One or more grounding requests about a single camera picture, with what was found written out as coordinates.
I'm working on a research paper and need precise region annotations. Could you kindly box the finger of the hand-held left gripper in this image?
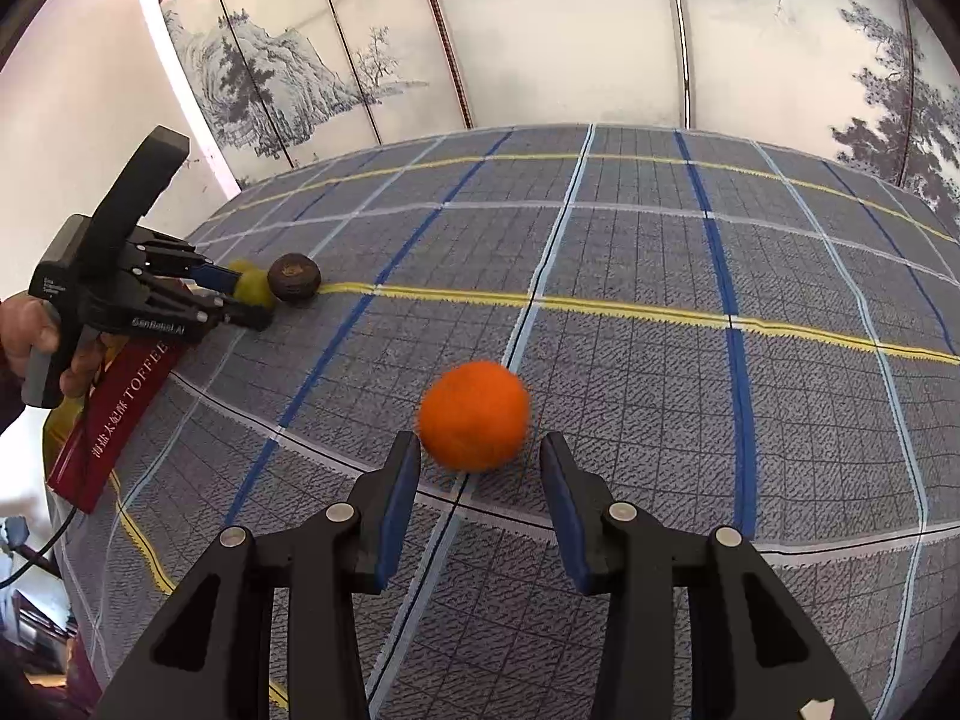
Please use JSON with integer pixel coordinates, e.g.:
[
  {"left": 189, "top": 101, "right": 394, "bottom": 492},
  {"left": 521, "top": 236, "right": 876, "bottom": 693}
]
[
  {"left": 131, "top": 279, "right": 272, "bottom": 332},
  {"left": 127, "top": 238, "right": 242, "bottom": 291}
]

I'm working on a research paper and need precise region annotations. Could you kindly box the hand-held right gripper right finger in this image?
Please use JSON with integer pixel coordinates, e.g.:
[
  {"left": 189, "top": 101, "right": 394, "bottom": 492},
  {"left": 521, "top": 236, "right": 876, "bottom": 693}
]
[{"left": 538, "top": 431, "right": 863, "bottom": 720}]

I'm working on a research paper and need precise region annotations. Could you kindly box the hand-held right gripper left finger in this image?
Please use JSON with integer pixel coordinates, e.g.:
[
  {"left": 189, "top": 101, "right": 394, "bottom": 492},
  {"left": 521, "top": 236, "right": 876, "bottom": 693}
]
[{"left": 96, "top": 430, "right": 422, "bottom": 720}]

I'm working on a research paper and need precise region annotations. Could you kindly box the yellow-green round fruit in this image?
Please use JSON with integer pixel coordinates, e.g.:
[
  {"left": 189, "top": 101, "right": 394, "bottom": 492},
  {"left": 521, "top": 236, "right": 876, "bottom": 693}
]
[{"left": 227, "top": 259, "right": 280, "bottom": 310}]

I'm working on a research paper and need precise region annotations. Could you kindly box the orange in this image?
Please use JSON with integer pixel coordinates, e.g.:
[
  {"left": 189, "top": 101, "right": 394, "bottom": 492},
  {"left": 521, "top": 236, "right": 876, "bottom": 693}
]
[{"left": 416, "top": 360, "right": 532, "bottom": 473}]

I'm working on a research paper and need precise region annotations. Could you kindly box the red candy box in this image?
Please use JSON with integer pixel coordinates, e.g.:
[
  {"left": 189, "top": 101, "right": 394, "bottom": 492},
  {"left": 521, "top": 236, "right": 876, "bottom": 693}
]
[{"left": 43, "top": 334, "right": 182, "bottom": 516}]

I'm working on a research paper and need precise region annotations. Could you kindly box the person's left forearm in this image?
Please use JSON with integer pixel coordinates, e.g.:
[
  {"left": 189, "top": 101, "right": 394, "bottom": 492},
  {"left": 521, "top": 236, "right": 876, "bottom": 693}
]
[{"left": 0, "top": 373, "right": 32, "bottom": 437}]

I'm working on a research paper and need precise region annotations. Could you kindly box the person's left hand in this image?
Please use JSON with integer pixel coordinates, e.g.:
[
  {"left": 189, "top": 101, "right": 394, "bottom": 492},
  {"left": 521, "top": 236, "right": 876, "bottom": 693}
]
[{"left": 0, "top": 292, "right": 130, "bottom": 398}]

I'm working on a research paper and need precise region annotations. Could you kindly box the dark brown round fruit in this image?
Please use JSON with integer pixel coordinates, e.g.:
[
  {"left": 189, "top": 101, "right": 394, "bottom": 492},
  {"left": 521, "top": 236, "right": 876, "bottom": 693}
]
[{"left": 268, "top": 253, "right": 324, "bottom": 307}]

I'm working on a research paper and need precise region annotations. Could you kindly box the grey plaid cloth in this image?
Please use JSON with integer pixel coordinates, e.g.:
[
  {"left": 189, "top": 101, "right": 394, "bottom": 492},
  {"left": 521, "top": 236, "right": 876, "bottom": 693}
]
[{"left": 49, "top": 124, "right": 960, "bottom": 720}]

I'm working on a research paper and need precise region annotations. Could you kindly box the dark wooden furniture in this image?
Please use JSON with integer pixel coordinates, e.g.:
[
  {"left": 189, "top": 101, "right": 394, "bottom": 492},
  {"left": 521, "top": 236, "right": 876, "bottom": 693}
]
[{"left": 0, "top": 589, "right": 95, "bottom": 698}]

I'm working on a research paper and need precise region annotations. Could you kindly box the ink landscape folding screen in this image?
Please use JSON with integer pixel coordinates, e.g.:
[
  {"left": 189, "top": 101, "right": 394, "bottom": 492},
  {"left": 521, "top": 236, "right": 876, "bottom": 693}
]
[{"left": 150, "top": 0, "right": 960, "bottom": 215}]

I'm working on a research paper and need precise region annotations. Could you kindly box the black cable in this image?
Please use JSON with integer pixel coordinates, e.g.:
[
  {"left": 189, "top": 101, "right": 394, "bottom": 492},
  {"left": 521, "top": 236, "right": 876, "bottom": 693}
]
[{"left": 0, "top": 382, "right": 95, "bottom": 593}]

